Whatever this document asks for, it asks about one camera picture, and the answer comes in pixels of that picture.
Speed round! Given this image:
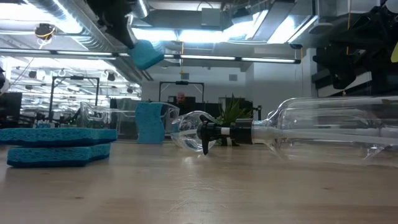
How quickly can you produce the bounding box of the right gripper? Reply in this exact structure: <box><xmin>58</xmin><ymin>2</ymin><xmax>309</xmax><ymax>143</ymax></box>
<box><xmin>312</xmin><ymin>6</ymin><xmax>398</xmax><ymax>94</ymax></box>

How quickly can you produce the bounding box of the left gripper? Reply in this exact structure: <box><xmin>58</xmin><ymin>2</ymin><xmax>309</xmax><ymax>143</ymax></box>
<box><xmin>86</xmin><ymin>0</ymin><xmax>138</xmax><ymax>50</ymax></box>

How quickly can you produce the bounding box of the blue sponge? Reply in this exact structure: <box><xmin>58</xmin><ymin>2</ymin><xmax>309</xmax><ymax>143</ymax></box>
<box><xmin>135</xmin><ymin>101</ymin><xmax>165</xmax><ymax>144</ymax></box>
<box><xmin>0</xmin><ymin>127</ymin><xmax>118</xmax><ymax>148</ymax></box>
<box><xmin>128</xmin><ymin>39</ymin><xmax>165</xmax><ymax>71</ymax></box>
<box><xmin>6</xmin><ymin>142</ymin><xmax>112</xmax><ymax>168</ymax></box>

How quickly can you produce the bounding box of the clear plastic bin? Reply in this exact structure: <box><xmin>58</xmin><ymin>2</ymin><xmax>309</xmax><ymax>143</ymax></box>
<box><xmin>79</xmin><ymin>101</ymin><xmax>180</xmax><ymax>141</ymax></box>

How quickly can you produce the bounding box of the black metal stand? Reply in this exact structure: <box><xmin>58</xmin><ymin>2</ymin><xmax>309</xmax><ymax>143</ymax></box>
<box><xmin>48</xmin><ymin>75</ymin><xmax>101</xmax><ymax>124</ymax></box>

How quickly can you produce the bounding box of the long ceiling light bar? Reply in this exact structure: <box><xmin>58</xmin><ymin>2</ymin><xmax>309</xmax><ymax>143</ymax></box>
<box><xmin>0</xmin><ymin>46</ymin><xmax>302</xmax><ymax>65</ymax></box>

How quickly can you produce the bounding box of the white ceiling lamp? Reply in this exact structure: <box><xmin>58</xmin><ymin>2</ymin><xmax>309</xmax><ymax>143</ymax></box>
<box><xmin>384</xmin><ymin>0</ymin><xmax>398</xmax><ymax>14</ymax></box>

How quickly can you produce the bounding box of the person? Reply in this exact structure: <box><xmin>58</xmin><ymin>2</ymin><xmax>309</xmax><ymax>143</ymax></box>
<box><xmin>174</xmin><ymin>91</ymin><xmax>195</xmax><ymax>116</ymax></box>

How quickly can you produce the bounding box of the black ceiling device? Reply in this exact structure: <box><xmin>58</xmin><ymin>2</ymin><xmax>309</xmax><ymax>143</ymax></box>
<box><xmin>33</xmin><ymin>23</ymin><xmax>57</xmax><ymax>41</ymax></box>

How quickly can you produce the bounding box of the potted succulent plant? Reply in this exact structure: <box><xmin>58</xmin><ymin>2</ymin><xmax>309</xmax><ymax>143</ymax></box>
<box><xmin>214</xmin><ymin>93</ymin><xmax>253</xmax><ymax>147</ymax></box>

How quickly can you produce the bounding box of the black monitor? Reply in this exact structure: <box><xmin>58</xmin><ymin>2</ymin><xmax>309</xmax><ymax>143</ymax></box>
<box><xmin>0</xmin><ymin>91</ymin><xmax>23</xmax><ymax>128</ymax></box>

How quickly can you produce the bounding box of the silver ventilation duct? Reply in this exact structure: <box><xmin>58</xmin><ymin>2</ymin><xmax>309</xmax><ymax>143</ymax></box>
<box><xmin>26</xmin><ymin>0</ymin><xmax>153</xmax><ymax>82</ymax></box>

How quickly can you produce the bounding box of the black distant rig frame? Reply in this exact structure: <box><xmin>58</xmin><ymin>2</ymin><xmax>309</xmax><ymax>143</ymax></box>
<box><xmin>158</xmin><ymin>80</ymin><xmax>205</xmax><ymax>105</ymax></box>

